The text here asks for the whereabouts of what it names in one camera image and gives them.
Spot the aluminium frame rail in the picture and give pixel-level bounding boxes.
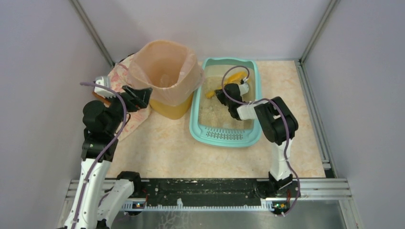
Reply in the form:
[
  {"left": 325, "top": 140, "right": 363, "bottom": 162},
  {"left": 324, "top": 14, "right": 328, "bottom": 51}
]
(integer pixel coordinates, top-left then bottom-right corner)
[{"left": 64, "top": 178, "right": 352, "bottom": 212}]

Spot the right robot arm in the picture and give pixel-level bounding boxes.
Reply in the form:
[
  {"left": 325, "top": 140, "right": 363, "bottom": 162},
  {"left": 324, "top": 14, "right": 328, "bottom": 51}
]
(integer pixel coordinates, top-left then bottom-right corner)
[{"left": 214, "top": 83, "right": 298, "bottom": 193}]

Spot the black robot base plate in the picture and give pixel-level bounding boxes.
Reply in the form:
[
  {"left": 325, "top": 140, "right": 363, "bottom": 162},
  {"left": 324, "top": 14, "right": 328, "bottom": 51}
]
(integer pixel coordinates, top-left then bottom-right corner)
[{"left": 123, "top": 178, "right": 298, "bottom": 211}]

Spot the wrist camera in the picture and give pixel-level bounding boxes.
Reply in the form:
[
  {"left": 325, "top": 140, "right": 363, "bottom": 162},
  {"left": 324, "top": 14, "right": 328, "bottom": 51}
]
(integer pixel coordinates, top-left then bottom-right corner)
[
  {"left": 239, "top": 79, "right": 250, "bottom": 96},
  {"left": 94, "top": 76, "right": 114, "bottom": 98}
]

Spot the yellow trash bin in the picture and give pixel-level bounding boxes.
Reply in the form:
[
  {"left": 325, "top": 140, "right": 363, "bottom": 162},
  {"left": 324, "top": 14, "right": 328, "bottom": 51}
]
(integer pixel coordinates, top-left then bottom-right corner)
[{"left": 149, "top": 94, "right": 193, "bottom": 120}]

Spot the brown wooden tray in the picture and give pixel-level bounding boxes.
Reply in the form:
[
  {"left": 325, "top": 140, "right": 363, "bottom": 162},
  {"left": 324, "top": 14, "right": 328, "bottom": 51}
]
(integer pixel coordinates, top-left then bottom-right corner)
[{"left": 92, "top": 92, "right": 111, "bottom": 107}]

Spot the cat litter sand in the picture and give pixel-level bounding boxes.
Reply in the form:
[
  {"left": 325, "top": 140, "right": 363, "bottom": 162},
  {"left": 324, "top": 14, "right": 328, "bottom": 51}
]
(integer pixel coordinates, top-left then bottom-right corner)
[{"left": 198, "top": 75, "right": 253, "bottom": 130}]

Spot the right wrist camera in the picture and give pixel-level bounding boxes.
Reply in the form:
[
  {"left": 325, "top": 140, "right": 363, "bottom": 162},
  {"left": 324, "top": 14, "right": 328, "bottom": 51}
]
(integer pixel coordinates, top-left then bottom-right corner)
[{"left": 239, "top": 79, "right": 250, "bottom": 96}]

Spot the orange plastic bin liner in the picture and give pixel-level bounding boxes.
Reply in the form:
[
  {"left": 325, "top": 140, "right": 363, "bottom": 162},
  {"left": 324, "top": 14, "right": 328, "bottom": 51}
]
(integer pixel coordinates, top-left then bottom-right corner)
[{"left": 128, "top": 40, "right": 205, "bottom": 106}]

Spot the yellow litter scoop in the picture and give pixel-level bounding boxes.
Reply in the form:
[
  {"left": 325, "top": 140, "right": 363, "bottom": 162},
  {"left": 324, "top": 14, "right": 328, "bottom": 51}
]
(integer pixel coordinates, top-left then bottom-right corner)
[{"left": 204, "top": 71, "right": 248, "bottom": 99}]

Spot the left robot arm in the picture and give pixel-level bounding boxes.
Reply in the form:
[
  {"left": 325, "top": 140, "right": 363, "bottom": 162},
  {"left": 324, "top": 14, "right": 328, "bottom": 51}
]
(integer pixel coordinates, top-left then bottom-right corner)
[{"left": 63, "top": 82, "right": 152, "bottom": 229}]

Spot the teal litter box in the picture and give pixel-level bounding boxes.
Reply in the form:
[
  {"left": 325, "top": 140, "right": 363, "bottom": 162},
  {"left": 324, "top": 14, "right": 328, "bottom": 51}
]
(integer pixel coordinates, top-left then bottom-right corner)
[{"left": 189, "top": 58, "right": 262, "bottom": 148}]

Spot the pink patterned cloth bag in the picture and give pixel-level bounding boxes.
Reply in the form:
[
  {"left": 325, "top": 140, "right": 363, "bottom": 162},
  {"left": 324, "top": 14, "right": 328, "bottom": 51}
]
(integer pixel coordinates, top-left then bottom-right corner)
[{"left": 108, "top": 54, "right": 151, "bottom": 141}]

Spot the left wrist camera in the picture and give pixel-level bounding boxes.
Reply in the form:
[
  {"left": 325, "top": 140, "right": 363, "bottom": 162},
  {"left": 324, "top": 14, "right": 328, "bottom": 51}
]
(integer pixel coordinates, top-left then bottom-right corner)
[{"left": 94, "top": 76, "right": 114, "bottom": 98}]

